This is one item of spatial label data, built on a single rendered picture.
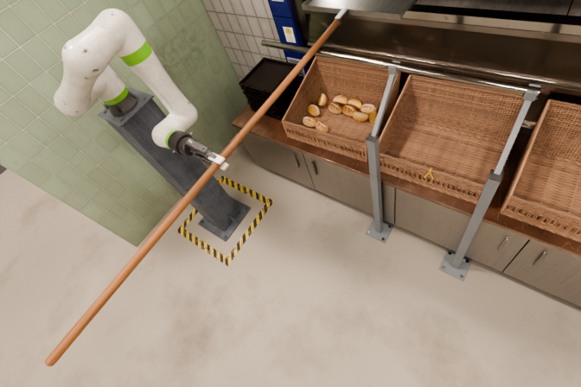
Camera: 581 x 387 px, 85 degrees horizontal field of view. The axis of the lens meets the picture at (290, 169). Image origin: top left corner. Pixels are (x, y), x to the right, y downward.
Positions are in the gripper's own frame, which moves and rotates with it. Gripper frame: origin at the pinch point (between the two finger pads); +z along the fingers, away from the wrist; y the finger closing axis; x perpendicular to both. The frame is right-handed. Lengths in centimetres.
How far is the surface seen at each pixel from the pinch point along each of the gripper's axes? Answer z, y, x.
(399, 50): 25, 20, -106
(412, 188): 56, 59, -55
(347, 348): 55, 117, 23
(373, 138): 39, 22, -49
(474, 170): 77, 58, -76
